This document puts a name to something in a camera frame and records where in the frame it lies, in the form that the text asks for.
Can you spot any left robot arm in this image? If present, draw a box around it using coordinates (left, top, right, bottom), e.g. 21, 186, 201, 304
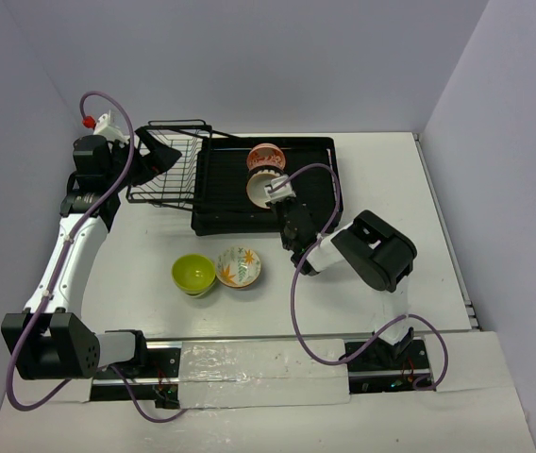
1, 128, 181, 380

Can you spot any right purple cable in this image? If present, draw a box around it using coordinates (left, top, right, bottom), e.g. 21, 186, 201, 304
270, 163, 449, 392

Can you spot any green bowl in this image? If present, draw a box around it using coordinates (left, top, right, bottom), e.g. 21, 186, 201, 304
171, 254, 216, 296

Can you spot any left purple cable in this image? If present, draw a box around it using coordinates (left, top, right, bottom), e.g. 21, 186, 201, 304
7, 91, 189, 422

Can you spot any white taped sheet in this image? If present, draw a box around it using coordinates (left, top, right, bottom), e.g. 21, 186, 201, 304
178, 340, 350, 409

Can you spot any white bowl pink rim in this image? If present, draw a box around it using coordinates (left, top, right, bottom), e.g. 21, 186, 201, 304
245, 170, 281, 210

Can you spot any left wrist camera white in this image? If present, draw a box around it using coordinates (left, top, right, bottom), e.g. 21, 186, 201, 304
82, 110, 126, 143

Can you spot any orange floral bowl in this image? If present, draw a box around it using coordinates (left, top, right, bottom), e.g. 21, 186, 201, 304
246, 143, 286, 172

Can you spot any black wire plate rack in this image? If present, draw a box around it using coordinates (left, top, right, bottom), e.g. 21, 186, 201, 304
126, 119, 213, 211

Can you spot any purple cable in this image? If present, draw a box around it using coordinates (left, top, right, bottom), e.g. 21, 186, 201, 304
7, 91, 189, 422
270, 163, 449, 392

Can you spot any leaf pattern white bowl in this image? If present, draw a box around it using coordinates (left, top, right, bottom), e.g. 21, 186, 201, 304
215, 246, 262, 289

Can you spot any black dish rack tray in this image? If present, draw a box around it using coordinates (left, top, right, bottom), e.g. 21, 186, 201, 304
192, 136, 338, 236

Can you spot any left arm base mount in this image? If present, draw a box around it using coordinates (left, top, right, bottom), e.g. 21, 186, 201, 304
90, 342, 182, 410

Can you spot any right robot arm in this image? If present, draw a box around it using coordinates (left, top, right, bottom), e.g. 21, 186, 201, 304
269, 197, 417, 369

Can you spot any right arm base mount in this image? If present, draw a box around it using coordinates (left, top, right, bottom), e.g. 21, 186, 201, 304
347, 339, 432, 394

